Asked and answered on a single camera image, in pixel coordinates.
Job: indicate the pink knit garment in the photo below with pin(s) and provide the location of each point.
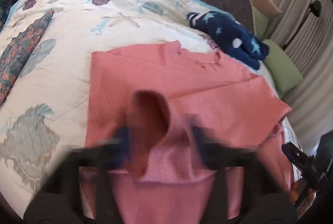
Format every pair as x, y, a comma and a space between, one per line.
159, 91

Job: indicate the navy star-patterned folded garment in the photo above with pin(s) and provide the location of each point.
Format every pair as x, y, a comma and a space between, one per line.
231, 36

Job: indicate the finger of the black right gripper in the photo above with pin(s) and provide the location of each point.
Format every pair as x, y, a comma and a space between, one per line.
291, 151

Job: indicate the peach pillow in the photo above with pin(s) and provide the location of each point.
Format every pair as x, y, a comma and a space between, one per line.
267, 7

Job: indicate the dark floral patterned garment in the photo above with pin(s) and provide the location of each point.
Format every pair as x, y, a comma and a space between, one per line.
18, 51

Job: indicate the green ribbed pillow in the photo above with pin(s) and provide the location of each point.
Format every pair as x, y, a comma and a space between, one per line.
283, 71

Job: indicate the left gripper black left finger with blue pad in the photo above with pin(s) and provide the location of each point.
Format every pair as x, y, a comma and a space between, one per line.
60, 201

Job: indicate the grey pleated curtain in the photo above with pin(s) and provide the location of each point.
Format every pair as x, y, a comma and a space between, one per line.
305, 27

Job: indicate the person's right hand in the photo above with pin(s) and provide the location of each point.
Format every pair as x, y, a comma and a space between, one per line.
301, 193

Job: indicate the white seashell print quilt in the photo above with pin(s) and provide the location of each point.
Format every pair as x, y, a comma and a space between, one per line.
46, 111

